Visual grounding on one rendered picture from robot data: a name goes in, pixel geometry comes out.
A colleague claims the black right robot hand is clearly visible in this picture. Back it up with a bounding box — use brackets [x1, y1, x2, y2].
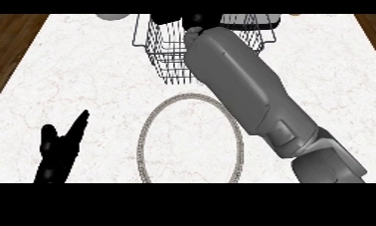
[181, 13, 222, 33]

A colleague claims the black wire basket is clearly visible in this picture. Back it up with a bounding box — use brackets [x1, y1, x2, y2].
[131, 13, 282, 86]

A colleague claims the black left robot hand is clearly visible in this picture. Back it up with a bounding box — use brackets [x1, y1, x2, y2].
[32, 109, 91, 184]

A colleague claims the round white placemat grey rim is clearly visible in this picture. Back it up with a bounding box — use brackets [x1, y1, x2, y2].
[135, 92, 244, 184]

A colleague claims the grey round object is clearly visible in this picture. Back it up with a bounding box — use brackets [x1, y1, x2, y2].
[94, 13, 131, 22]

